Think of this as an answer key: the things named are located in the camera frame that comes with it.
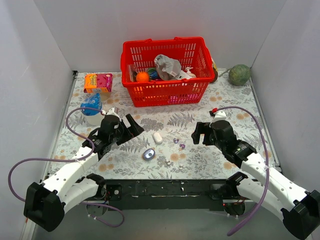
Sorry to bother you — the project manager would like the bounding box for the blue earbud charging case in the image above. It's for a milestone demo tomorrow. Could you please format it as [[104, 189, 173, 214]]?
[[142, 148, 156, 161]]

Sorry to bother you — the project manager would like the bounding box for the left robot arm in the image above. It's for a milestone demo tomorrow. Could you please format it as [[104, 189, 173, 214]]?
[[23, 113, 144, 232]]

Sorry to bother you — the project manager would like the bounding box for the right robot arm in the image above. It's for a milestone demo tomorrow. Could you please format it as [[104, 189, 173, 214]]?
[[191, 120, 320, 240]]

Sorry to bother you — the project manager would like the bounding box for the white earbud charging case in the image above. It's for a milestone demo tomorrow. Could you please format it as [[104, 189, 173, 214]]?
[[152, 132, 163, 145]]

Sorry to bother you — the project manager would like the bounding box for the orange pink snack box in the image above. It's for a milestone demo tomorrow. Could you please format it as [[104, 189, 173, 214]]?
[[83, 73, 113, 94]]

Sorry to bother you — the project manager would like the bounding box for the orange fruit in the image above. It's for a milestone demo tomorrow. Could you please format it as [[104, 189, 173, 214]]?
[[135, 71, 150, 83]]

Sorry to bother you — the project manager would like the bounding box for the white pump bottle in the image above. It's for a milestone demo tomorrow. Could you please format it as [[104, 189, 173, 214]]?
[[185, 67, 197, 78]]

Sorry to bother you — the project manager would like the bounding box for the red plastic shopping basket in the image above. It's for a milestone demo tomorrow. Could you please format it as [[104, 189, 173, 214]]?
[[120, 37, 215, 107]]

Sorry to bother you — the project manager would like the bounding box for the green melon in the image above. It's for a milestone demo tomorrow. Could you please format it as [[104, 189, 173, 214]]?
[[228, 64, 251, 86]]

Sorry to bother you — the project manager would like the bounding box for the grey crumpled bag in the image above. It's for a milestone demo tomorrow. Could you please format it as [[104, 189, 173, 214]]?
[[154, 54, 182, 81]]

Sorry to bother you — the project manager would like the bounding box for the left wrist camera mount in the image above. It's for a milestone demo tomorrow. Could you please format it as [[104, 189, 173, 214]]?
[[101, 107, 120, 118]]

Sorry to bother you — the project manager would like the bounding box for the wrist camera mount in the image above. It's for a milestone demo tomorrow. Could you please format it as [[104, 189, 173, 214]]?
[[101, 107, 120, 118], [209, 108, 227, 122]]

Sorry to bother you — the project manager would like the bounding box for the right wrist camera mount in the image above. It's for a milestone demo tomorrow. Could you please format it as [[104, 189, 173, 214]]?
[[209, 108, 227, 122]]

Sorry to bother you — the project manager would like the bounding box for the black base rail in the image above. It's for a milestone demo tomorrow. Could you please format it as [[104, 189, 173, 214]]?
[[86, 178, 247, 217]]

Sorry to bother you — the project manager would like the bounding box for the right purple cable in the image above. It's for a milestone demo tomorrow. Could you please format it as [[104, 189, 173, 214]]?
[[217, 106, 271, 237]]

